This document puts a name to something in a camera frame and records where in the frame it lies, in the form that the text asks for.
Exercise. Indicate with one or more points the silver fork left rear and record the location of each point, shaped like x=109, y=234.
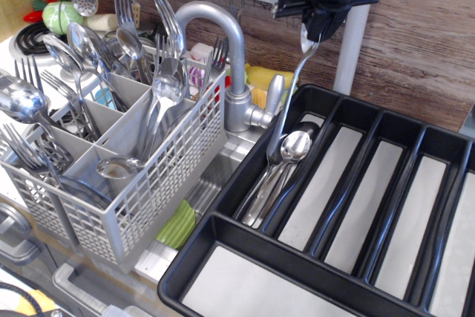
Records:
x=27, y=70

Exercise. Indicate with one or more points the white metal pole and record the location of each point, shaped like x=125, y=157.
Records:
x=352, y=39

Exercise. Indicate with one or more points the silver fork front left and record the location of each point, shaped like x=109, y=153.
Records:
x=22, y=150

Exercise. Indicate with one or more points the tall silver spoon back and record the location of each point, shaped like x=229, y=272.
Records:
x=64, y=56

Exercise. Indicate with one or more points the silver fork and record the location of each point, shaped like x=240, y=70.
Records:
x=27, y=70
x=22, y=150
x=214, y=64

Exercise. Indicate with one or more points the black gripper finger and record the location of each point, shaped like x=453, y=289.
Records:
x=316, y=20
x=334, y=19

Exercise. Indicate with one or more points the silver spoon centre compartment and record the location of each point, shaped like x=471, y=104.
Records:
x=167, y=92

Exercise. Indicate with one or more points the small silver spoon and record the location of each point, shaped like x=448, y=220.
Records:
x=308, y=48

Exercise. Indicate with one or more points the green toy vegetable slice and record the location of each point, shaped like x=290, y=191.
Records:
x=179, y=227

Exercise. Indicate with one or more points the green toy cabbage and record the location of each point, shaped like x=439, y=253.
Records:
x=58, y=15

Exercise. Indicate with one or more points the black cutlery tray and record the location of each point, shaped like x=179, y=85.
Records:
x=378, y=220

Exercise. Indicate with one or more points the large silver spoon left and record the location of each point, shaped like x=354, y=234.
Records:
x=25, y=103

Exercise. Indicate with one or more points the dark spoon in tray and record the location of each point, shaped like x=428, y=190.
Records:
x=254, y=201

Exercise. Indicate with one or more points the silver fork back right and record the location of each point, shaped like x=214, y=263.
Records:
x=214, y=64

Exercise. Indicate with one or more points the grey plastic cutlery basket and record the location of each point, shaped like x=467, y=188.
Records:
x=138, y=206

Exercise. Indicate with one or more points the silver faucet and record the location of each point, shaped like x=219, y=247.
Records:
x=240, y=112

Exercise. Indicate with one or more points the silver spoon lying in basket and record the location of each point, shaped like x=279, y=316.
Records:
x=119, y=167

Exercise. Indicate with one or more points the black stove coil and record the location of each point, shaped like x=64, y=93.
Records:
x=30, y=39

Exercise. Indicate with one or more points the silver spoon in tray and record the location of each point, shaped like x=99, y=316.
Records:
x=293, y=150

